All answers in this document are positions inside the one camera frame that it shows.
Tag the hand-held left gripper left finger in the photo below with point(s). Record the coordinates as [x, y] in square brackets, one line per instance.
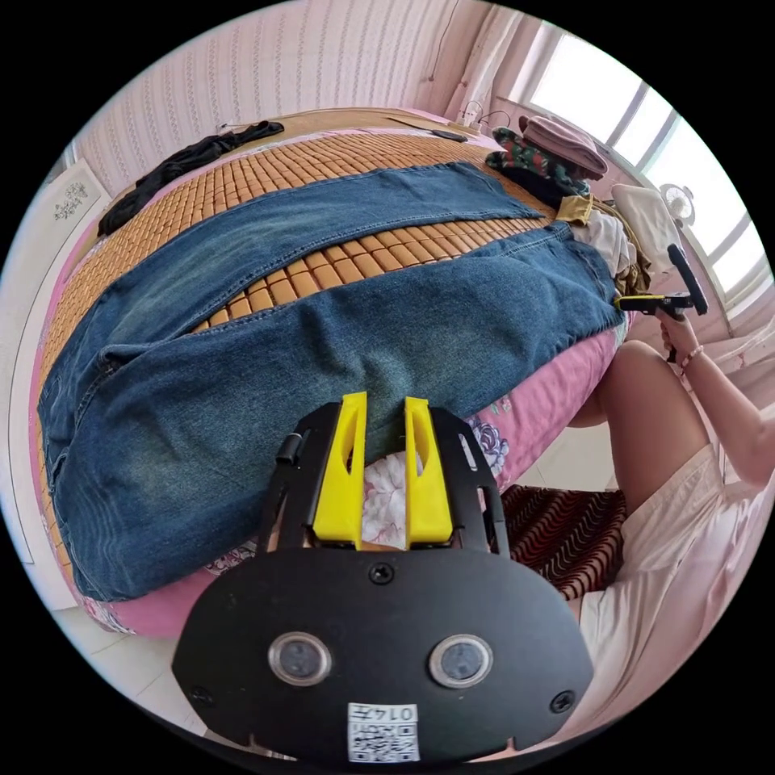
[339, 484]

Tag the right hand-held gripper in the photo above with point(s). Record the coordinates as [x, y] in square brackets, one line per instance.
[673, 303]

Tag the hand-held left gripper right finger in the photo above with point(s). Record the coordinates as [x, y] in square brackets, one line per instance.
[427, 490]

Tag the blue jeans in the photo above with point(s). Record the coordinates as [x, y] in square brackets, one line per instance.
[254, 375]

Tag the person's right forearm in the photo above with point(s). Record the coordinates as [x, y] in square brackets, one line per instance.
[735, 412]

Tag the person's right hand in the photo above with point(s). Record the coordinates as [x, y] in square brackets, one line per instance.
[679, 336]

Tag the white pillow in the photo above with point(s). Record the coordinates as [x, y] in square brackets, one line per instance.
[645, 218]

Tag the white fan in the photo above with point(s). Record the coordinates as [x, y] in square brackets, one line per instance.
[677, 203]

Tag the pile of clothes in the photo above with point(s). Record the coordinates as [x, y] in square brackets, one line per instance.
[545, 163]

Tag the window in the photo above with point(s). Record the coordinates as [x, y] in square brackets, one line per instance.
[611, 97]

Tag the person's body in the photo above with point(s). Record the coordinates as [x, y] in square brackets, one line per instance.
[666, 545]

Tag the black garment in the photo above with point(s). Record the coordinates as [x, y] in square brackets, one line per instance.
[181, 163]

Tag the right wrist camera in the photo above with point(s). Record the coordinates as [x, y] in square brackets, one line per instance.
[687, 278]

